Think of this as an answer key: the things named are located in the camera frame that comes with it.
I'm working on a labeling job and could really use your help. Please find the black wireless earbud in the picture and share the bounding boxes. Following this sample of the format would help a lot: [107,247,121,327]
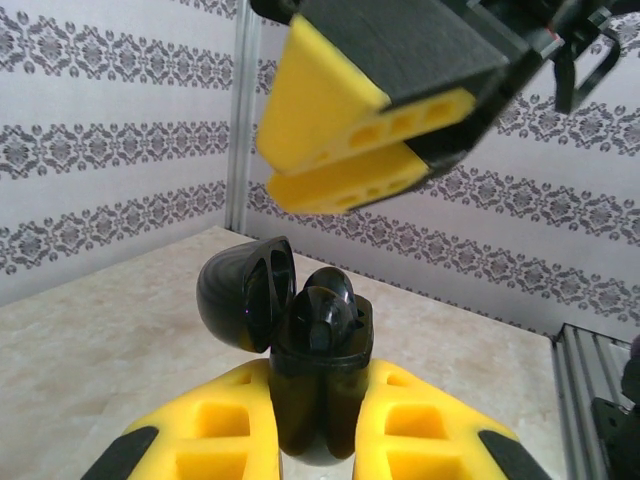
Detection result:
[287,285,354,354]

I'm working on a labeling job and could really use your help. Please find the aluminium frame post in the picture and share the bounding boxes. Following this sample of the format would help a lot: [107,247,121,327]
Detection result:
[224,0,261,236]

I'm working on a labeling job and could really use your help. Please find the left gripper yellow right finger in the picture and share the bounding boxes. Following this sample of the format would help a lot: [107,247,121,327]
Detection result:
[352,357,551,480]

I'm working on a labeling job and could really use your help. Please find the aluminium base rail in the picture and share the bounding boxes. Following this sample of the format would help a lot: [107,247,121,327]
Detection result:
[552,322,640,480]

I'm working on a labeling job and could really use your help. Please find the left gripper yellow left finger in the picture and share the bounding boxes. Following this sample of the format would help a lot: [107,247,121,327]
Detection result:
[87,359,281,480]

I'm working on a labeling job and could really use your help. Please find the black earbud charging case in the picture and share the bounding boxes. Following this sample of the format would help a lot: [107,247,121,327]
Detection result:
[195,235,376,464]

